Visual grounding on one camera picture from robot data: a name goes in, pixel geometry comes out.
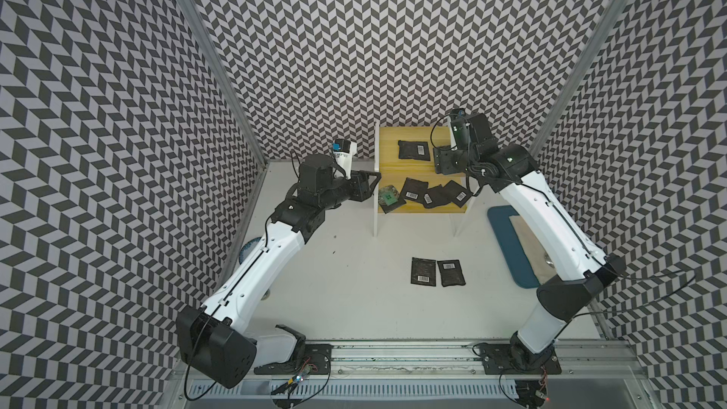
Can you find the blue white ceramic bowl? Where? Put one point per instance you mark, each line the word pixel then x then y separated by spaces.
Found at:
pixel 246 250

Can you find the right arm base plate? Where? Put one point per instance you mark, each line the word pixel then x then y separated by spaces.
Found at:
pixel 514 359

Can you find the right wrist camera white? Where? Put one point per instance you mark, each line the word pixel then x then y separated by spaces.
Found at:
pixel 459 128

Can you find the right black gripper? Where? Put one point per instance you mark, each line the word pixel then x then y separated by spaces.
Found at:
pixel 443 160

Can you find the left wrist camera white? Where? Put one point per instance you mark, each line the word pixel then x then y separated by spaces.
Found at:
pixel 343 151

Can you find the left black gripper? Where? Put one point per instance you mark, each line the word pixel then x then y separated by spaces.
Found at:
pixel 358 182

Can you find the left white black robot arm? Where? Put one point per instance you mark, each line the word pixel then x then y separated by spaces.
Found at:
pixel 213 337

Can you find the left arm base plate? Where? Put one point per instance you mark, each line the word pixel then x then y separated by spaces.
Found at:
pixel 318 356

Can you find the aluminium front rail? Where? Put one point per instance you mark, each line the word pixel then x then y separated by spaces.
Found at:
pixel 449 359

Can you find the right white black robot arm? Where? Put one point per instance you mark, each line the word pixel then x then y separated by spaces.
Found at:
pixel 583 269

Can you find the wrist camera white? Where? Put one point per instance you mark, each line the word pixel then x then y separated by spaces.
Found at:
pixel 459 128
pixel 343 151

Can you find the teal tray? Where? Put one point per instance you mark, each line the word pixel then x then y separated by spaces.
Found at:
pixel 519 266

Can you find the green floral tea bag lower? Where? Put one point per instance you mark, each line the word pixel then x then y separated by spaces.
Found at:
pixel 389 199

